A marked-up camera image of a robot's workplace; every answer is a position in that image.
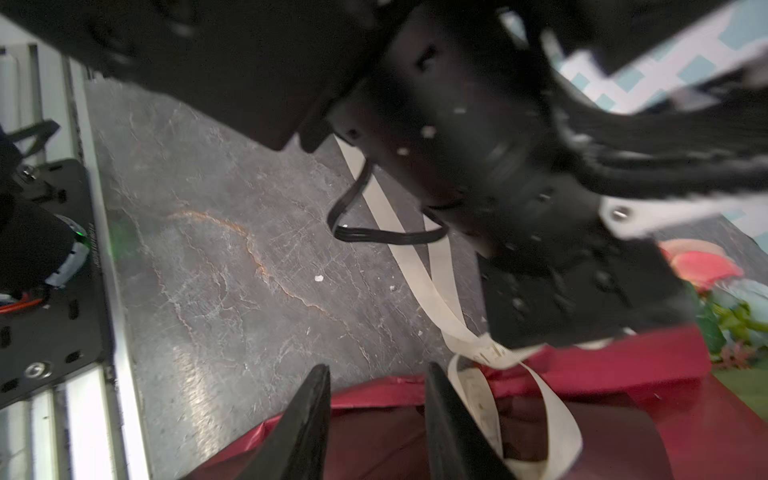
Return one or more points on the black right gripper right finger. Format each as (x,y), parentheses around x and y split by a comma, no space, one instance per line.
(456,447)

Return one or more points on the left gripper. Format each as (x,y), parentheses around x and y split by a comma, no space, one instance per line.
(452,110)

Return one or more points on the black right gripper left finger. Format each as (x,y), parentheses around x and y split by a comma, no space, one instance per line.
(296,448)

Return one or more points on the cream ribbon strip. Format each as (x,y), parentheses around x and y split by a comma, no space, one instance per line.
(435,290)

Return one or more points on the dark red wrapping paper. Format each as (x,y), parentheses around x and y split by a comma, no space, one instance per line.
(647,408)

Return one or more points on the pink orange fake rose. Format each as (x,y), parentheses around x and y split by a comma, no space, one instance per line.
(699,262)

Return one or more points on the light blue fake flower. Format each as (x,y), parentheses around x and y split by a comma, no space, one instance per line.
(731,315)

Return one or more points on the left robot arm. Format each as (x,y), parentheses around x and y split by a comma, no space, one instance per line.
(273,70)

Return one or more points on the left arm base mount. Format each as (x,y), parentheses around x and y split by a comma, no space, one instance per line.
(42,282)

